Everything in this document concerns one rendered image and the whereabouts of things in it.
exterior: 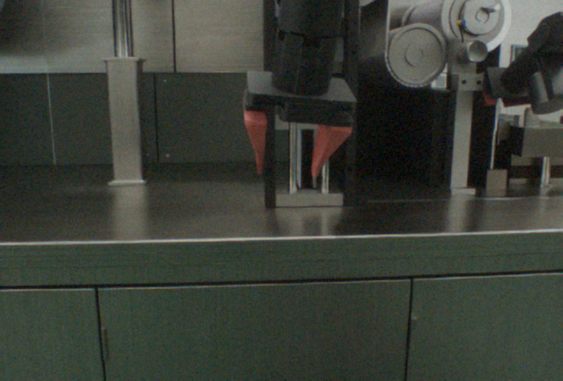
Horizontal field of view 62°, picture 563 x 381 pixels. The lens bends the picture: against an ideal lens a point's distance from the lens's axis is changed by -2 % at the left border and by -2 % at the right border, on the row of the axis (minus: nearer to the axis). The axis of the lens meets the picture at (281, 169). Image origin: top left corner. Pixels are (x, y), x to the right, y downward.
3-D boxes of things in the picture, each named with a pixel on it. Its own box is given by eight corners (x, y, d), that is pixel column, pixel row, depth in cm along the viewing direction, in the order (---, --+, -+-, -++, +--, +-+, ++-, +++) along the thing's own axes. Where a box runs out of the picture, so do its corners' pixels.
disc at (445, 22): (439, 54, 95) (442, -24, 93) (438, 54, 96) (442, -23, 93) (508, 54, 97) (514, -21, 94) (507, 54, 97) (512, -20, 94)
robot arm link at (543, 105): (591, 21, 77) (545, 18, 76) (610, 82, 74) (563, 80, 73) (547, 60, 89) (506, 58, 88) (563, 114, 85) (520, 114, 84)
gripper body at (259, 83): (244, 86, 50) (252, 14, 46) (340, 95, 51) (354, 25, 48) (246, 112, 44) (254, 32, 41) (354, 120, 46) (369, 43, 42)
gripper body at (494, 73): (537, 100, 94) (559, 82, 87) (488, 100, 93) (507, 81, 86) (530, 71, 96) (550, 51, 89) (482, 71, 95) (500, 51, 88)
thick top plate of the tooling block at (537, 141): (522, 157, 97) (524, 128, 96) (443, 134, 136) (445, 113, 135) (592, 156, 98) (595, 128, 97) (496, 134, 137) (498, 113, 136)
